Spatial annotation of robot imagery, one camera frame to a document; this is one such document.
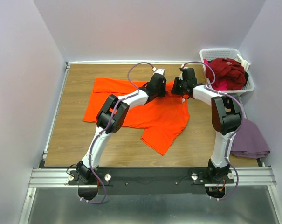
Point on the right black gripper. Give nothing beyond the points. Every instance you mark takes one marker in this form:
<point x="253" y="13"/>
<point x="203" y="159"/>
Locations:
<point x="174" y="89"/>

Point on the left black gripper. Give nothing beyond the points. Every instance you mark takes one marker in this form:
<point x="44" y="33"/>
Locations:
<point x="163" y="92"/>

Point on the orange t shirt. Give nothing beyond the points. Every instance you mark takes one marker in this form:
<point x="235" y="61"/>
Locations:
<point x="162" y="119"/>

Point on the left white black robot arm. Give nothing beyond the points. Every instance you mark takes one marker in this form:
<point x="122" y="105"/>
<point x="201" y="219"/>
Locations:
<point x="111" y="117"/>

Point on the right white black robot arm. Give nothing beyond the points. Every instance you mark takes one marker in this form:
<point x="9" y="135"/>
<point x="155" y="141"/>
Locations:
<point x="226" y="116"/>

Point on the pink garment in basket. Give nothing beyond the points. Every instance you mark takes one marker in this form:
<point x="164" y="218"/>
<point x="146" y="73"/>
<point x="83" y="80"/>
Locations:
<point x="221" y="85"/>

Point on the dark red shirt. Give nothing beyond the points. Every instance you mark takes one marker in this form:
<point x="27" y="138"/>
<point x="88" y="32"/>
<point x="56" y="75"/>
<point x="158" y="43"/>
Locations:
<point x="229" y="70"/>

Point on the white garment in basket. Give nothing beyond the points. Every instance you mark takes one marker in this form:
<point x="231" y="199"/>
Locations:
<point x="245" y="64"/>

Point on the folded purple t shirt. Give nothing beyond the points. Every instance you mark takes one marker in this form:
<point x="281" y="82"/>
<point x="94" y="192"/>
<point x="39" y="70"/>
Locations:
<point x="249" y="141"/>

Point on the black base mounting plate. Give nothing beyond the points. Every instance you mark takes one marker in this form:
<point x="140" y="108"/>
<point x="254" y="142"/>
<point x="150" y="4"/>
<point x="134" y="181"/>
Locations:
<point x="150" y="181"/>

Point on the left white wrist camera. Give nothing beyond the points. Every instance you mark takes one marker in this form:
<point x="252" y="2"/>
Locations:
<point x="160" y="71"/>

